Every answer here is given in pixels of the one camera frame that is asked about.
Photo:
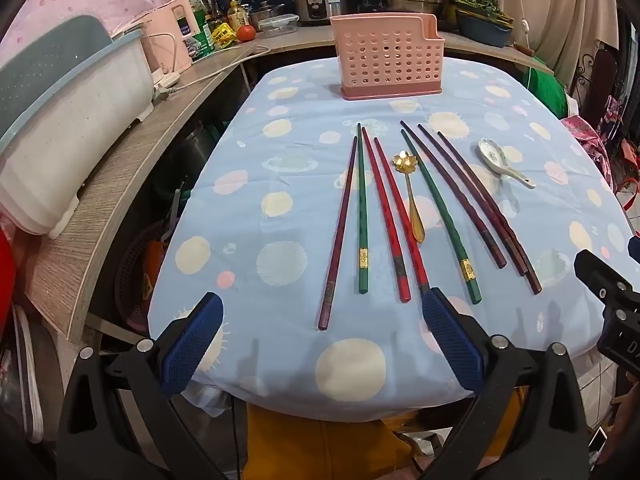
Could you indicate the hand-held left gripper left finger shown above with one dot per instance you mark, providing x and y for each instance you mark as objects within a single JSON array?
[{"x": 192, "y": 345}]

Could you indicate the glass food container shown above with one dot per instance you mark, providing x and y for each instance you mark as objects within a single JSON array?
[{"x": 278, "y": 25}]

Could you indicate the yellow packet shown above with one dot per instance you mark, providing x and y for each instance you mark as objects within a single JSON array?
[{"x": 223, "y": 35}]

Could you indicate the dark sauce bottle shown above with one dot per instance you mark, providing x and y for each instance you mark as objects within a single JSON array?
[{"x": 214, "y": 10}]

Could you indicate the green cloth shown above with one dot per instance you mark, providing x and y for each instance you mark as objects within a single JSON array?
[{"x": 545, "y": 85}]

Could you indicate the white smartphone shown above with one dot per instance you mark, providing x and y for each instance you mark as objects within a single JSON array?
[{"x": 597, "y": 445}]

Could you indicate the white plastic tub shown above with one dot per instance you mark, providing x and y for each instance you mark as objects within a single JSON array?
[{"x": 75, "y": 135}]

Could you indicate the green chopstick gold band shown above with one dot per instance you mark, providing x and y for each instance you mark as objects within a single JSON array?
[
  {"x": 361, "y": 210},
  {"x": 442, "y": 220}
]

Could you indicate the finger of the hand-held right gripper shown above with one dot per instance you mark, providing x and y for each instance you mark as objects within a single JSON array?
[
  {"x": 597, "y": 272},
  {"x": 634, "y": 247}
]

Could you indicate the pink perforated utensil basket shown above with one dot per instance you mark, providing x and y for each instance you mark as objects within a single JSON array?
[{"x": 387, "y": 55}]

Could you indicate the purple chopstick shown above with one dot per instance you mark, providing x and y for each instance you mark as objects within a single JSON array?
[{"x": 339, "y": 230}]

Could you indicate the red chopstick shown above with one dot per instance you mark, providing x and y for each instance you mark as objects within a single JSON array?
[
  {"x": 384, "y": 212},
  {"x": 419, "y": 260}
]

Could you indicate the grey-blue perforated lid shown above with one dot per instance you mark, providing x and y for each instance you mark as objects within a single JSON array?
[{"x": 45, "y": 65}]

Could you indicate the green white packet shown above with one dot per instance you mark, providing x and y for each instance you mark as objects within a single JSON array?
[{"x": 202, "y": 35}]

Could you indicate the yellow oil bottle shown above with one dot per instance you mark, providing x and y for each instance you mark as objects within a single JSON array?
[{"x": 236, "y": 10}]

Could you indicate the blue planter with plants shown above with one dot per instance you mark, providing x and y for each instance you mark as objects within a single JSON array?
[{"x": 482, "y": 27}]

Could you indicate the gold flower spoon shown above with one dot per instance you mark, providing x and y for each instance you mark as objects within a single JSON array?
[{"x": 404, "y": 161}]

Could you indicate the red tomato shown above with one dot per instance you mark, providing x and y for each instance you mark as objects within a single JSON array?
[{"x": 246, "y": 33}]

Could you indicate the small lidded steel pot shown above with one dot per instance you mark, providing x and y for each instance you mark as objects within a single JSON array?
[{"x": 267, "y": 14}]

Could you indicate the beige curtain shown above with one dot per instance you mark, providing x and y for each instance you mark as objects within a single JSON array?
[{"x": 560, "y": 5}]

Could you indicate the pink floral cloth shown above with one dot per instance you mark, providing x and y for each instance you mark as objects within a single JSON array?
[{"x": 585, "y": 140}]

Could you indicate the dark maroon chopstick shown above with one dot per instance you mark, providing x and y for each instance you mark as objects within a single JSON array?
[
  {"x": 514, "y": 259},
  {"x": 487, "y": 242},
  {"x": 532, "y": 280}
]

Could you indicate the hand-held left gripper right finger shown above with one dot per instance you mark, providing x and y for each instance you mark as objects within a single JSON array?
[{"x": 450, "y": 340}]

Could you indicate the white ceramic spoon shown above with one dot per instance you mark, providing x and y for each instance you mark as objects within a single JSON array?
[{"x": 490, "y": 152}]

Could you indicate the blue spotted tablecloth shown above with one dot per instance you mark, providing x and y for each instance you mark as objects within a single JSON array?
[{"x": 300, "y": 210}]

